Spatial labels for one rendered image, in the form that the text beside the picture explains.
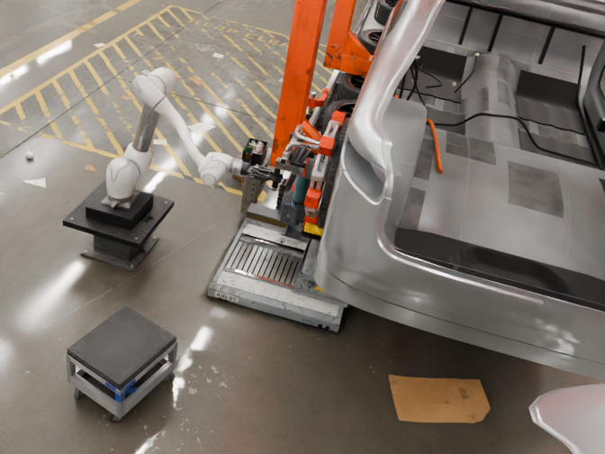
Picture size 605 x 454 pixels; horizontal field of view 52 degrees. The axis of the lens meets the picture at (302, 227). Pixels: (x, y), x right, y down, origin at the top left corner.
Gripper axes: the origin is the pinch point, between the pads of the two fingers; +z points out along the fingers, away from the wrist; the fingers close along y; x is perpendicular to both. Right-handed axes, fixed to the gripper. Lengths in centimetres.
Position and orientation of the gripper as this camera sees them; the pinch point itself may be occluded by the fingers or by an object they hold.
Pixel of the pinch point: (275, 177)
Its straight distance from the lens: 353.3
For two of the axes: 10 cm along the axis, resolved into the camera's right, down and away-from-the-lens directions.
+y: -2.1, 5.5, -8.1
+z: 9.6, 2.6, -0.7
